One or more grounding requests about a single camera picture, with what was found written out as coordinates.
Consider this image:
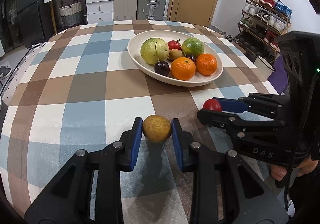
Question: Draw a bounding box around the red cherry tomato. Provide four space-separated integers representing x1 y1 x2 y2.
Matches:
202 99 222 112
167 39 181 51

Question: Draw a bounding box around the wooden shoe rack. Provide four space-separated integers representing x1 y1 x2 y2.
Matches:
235 0 292 65

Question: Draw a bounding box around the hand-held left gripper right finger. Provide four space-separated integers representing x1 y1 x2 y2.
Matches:
171 118 289 224

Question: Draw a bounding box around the purple cloth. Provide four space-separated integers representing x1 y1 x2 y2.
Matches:
267 59 288 95

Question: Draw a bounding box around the brown kiwi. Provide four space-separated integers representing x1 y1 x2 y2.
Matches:
168 49 182 61

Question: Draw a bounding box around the checked tablecloth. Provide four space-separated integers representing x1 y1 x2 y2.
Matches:
0 20 284 224

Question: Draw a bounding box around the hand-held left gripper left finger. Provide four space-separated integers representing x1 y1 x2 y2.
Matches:
24 117 143 224

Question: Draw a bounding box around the cream round plate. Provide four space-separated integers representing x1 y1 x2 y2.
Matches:
127 30 224 87

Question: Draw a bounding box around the white enamel pot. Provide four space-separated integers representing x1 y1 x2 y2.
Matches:
254 55 275 78

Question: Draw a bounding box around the group of shoes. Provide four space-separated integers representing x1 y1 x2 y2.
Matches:
239 0 292 48

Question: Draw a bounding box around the dark cherry with long stem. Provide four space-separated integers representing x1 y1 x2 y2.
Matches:
154 42 170 76

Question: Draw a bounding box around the green passion fruit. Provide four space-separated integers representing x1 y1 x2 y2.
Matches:
181 38 205 58

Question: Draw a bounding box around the grey shoe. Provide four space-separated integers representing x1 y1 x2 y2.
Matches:
0 65 12 80

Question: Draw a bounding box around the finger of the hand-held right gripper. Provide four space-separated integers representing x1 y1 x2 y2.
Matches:
215 93 292 121
197 109 288 151

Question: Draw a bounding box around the person's right hand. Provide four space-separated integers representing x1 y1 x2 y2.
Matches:
270 155 313 181

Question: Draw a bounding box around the woven basket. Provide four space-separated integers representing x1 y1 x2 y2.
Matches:
59 0 84 28

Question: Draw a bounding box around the orange mandarin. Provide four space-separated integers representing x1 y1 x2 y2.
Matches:
171 57 196 81
196 53 218 76

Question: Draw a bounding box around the yellow-brown longan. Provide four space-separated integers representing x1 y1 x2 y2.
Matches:
142 115 172 143

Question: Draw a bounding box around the yellow-green passion fruit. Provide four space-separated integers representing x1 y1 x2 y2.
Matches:
140 38 170 65

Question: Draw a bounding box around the white drawer chest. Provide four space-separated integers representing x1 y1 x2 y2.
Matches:
85 0 114 24

